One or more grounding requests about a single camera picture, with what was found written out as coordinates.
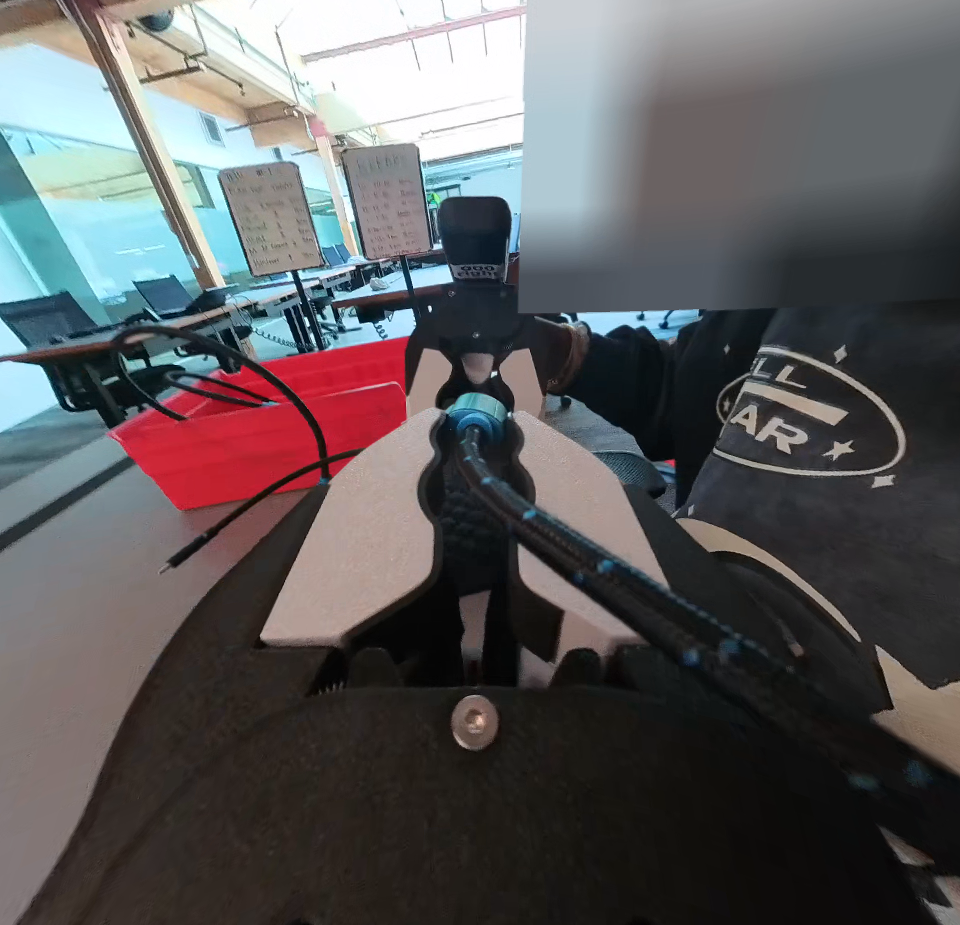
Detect black braided hdmi cable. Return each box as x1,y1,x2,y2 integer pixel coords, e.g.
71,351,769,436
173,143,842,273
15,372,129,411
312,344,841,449
441,394,960,866

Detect brown wrist bracelet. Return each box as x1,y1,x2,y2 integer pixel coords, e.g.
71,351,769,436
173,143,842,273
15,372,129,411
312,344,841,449
566,320,594,396

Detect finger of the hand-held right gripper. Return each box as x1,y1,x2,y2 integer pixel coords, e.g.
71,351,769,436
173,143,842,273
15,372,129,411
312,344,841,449
491,351,546,422
406,343,456,421

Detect person's dark printed sweatshirt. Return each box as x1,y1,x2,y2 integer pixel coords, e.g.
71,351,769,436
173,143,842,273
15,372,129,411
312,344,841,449
671,306,960,925

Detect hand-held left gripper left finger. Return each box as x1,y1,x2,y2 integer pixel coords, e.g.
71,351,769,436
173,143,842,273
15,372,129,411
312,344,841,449
258,407,453,649

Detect thin black cable with plug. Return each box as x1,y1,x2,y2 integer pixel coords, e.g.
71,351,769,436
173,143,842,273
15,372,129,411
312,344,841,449
157,448,365,575

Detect whiteboard with black writing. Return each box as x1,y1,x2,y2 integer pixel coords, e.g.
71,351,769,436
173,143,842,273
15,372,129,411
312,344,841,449
217,161,331,352

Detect person's right hand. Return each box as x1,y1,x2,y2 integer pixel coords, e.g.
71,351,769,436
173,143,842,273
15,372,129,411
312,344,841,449
534,317,579,397

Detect person's right forearm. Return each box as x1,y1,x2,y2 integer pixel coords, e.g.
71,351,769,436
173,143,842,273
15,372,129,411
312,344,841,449
558,308,777,463

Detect wooden top office desk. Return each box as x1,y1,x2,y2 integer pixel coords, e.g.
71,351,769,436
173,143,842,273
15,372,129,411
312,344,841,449
0,283,301,427
330,263,457,322

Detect black mesh office chair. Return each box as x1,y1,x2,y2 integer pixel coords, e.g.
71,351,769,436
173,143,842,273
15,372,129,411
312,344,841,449
0,291,106,416
133,274,200,320

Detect wooden support column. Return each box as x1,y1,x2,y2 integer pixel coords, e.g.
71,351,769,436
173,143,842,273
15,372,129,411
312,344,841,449
63,0,226,290

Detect whiteboard with red writing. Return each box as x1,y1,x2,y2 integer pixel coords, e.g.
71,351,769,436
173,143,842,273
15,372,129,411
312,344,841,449
341,143,436,334

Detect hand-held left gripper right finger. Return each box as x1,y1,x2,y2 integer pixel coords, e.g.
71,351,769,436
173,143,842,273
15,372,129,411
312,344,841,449
459,409,672,688

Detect red plastic bin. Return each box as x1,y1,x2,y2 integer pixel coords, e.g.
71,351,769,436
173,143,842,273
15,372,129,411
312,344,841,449
108,336,412,511

